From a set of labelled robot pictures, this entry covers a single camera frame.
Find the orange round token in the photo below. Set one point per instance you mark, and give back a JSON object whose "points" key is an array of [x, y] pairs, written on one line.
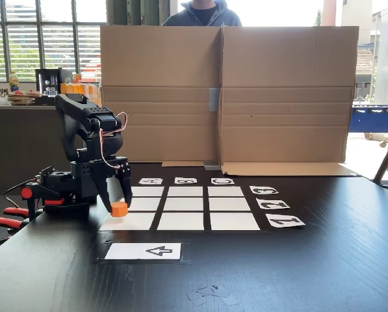
{"points": [[119, 209]]}

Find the white nine-square grid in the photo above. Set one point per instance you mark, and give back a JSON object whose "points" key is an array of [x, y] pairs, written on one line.
{"points": [[187, 208]]}

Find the paper sheet letter A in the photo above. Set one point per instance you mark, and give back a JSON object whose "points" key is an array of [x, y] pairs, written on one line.
{"points": [[150, 181]]}

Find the paper sheet letter B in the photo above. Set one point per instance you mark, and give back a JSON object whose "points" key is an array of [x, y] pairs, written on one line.
{"points": [[186, 180]]}

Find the white arrow paper sheet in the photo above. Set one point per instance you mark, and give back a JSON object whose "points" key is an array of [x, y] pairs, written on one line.
{"points": [[132, 251]]}

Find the orange carton pack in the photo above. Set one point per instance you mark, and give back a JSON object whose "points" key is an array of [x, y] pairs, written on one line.
{"points": [[80, 88]]}

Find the grey tape on table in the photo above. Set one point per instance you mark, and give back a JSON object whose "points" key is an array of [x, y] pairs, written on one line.
{"points": [[212, 167]]}

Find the black mini fridge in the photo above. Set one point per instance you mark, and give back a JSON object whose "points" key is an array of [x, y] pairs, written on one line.
{"points": [[47, 81]]}

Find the paper sheet letter C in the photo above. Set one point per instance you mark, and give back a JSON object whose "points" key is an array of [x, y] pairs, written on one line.
{"points": [[222, 181]]}

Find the dark counter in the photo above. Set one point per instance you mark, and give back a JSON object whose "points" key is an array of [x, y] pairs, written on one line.
{"points": [[11, 136]]}

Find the cardboard panel with small flap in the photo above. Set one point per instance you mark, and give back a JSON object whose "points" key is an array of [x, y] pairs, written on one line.
{"points": [[167, 65]]}

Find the food tray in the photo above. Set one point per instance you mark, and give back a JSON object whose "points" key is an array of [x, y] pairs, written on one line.
{"points": [[19, 97]]}

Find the grey tape on cardboard seam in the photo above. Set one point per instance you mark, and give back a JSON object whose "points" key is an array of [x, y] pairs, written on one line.
{"points": [[213, 99]]}

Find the yellow bottle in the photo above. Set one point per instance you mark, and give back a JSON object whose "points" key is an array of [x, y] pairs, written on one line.
{"points": [[14, 81]]}

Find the clear tape scraps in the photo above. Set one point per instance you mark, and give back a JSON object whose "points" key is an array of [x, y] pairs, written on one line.
{"points": [[210, 292]]}

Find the paper sheet number 3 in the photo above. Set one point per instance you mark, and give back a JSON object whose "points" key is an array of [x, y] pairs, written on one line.
{"points": [[264, 190]]}

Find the paper sheet number 2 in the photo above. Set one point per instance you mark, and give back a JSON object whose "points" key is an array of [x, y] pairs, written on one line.
{"points": [[273, 204]]}

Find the person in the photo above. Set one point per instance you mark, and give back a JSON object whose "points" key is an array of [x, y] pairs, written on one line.
{"points": [[184, 18]]}

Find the paper sheet number 1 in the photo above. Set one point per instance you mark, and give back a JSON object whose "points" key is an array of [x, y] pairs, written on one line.
{"points": [[284, 221]]}

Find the cardboard panel with large flap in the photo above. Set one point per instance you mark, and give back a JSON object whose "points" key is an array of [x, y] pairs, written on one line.
{"points": [[288, 65]]}

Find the blue foosball table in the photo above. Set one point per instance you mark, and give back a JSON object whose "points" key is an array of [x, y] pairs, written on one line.
{"points": [[375, 118]]}

